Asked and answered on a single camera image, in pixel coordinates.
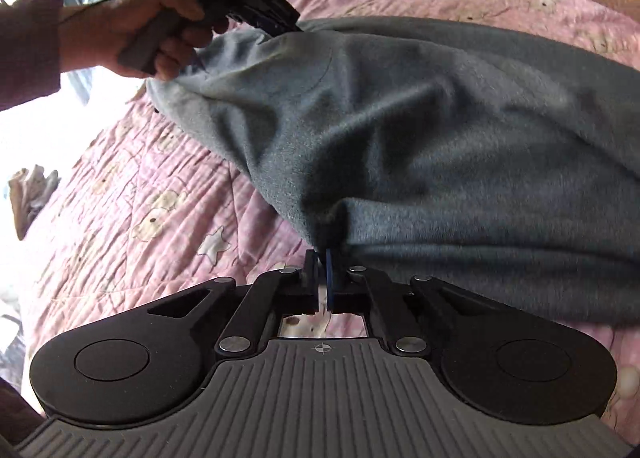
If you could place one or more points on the grey pants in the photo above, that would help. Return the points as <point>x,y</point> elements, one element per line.
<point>425,138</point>

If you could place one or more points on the pink bear-print blanket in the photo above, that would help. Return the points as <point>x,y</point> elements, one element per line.
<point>150,218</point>

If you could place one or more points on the person's purple garment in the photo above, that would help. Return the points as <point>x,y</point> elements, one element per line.
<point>17,413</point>

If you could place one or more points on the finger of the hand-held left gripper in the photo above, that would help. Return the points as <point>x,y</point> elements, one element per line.
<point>280,18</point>

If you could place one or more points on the person's left forearm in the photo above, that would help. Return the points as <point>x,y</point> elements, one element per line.
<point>30,48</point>

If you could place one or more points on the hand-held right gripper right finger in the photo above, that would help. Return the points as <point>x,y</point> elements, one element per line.
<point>330,285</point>

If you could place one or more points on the person's left hand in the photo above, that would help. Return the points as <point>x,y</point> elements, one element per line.
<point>110,33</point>

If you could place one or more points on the beige crumpled cloth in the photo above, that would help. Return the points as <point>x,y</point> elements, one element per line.
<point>32,198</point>

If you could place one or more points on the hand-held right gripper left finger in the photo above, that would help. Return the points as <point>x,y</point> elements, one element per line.
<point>312,285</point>

